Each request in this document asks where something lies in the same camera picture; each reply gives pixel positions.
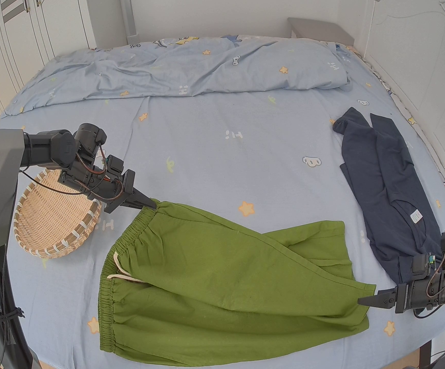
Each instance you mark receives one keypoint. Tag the green shorts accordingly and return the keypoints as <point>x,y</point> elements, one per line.
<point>207,275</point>

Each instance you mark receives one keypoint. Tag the bed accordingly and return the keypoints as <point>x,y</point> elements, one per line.
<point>214,148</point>

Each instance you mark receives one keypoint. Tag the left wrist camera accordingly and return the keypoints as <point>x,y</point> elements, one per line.
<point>115,164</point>

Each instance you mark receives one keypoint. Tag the pale blue quilt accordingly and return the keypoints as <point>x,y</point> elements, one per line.
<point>207,71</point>

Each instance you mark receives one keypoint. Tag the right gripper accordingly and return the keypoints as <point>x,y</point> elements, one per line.
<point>418,294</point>

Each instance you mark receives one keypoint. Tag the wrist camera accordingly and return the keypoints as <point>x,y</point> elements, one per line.
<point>422,267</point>
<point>115,164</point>

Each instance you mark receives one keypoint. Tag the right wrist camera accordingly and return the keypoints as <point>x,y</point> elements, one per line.
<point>422,267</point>

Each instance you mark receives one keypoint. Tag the grey bedside table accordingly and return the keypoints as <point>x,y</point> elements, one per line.
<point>318,29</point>

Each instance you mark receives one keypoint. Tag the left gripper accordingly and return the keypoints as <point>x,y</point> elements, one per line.
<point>120,190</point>

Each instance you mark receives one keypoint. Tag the white wardrobe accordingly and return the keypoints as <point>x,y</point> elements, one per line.
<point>15,33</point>

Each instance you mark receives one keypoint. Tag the round woven basket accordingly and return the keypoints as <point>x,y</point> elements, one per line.
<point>53,225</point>

